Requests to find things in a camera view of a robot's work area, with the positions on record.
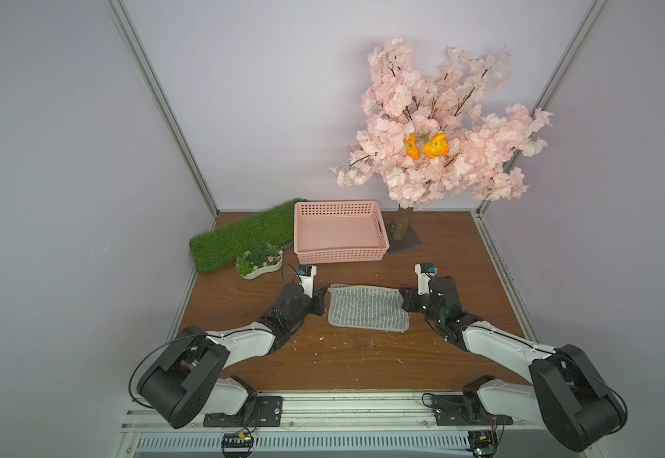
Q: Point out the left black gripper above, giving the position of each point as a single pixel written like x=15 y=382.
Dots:
x=317 y=301

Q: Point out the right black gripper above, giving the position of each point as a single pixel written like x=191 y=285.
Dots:
x=411 y=301

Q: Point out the grey striped square dishcloth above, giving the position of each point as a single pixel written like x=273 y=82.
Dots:
x=367 y=307

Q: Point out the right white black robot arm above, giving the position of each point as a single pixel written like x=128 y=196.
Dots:
x=562 y=391

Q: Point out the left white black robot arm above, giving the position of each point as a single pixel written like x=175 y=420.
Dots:
x=186 y=380

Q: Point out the small white plant dish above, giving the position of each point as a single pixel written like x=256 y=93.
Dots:
x=259 y=261

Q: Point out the pink plastic basket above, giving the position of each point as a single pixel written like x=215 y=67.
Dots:
x=349 y=231

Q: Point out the green artificial grass mat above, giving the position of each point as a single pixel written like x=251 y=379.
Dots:
x=227 y=242

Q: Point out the right circuit board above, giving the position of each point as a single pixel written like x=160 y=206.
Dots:
x=482 y=444

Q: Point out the circuit board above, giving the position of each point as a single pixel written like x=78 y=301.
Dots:
x=482 y=444
x=237 y=445

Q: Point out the left circuit board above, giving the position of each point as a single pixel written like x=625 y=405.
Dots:
x=237 y=445

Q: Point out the pink cherry blossom tree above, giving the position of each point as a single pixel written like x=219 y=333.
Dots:
x=427 y=136

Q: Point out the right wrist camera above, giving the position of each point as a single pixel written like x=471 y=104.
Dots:
x=425 y=272

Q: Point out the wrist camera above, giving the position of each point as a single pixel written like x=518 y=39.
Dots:
x=425 y=272
x=306 y=276

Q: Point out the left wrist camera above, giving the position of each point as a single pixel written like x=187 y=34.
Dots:
x=306 y=276

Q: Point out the grey tree base plate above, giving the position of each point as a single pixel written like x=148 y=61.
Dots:
x=409 y=240

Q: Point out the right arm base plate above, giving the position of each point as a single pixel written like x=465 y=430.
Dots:
x=462 y=410

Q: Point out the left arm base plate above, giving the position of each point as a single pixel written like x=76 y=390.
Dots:
x=258 y=411

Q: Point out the aluminium mounting rail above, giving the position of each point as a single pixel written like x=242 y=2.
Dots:
x=352 y=411

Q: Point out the right aluminium frame post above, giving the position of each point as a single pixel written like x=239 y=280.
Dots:
x=569 y=57

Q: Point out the aluminium frame post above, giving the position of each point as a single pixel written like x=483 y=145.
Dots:
x=129 y=34
x=569 y=57

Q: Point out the left aluminium frame post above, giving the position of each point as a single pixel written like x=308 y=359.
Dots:
x=129 y=34

